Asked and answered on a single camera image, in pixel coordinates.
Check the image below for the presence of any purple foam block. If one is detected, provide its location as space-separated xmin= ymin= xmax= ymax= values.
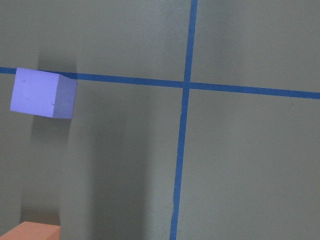
xmin=10 ymin=68 xmax=77 ymax=119

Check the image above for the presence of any orange foam block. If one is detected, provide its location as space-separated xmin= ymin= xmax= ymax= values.
xmin=0 ymin=221 xmax=61 ymax=240

